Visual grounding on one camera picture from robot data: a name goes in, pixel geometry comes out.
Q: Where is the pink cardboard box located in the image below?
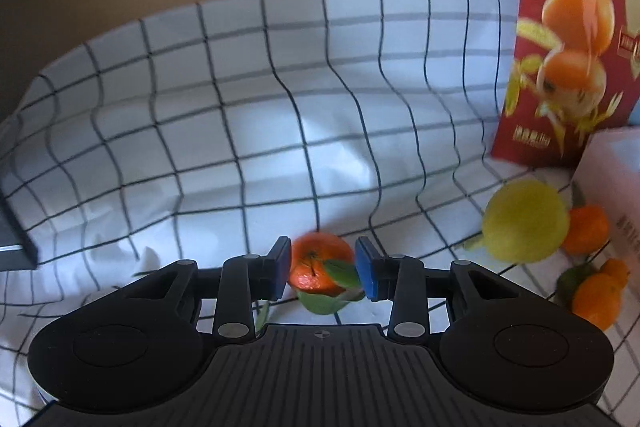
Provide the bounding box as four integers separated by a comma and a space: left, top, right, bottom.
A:
571, 125, 640, 280

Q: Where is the mandarin with green leaves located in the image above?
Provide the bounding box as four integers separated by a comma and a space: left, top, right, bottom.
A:
289, 231, 366, 314

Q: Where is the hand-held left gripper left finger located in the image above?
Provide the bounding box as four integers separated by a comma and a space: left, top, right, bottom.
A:
97, 235, 292, 343

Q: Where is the computer monitor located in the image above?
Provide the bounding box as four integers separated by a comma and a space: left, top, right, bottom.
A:
0, 109, 40, 273

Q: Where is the small mandarin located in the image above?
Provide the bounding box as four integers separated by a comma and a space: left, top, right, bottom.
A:
600, 258, 632, 290

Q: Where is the white black-grid cloth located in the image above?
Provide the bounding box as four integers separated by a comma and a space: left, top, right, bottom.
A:
0, 0, 640, 427

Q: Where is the large mandarin with stem leaf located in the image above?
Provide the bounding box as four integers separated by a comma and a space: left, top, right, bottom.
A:
560, 181, 611, 257

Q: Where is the yellow-green pear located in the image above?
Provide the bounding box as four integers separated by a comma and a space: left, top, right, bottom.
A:
462, 179, 571, 264

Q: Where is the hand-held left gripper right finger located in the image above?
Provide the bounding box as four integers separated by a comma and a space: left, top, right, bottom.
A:
355, 237, 538, 344

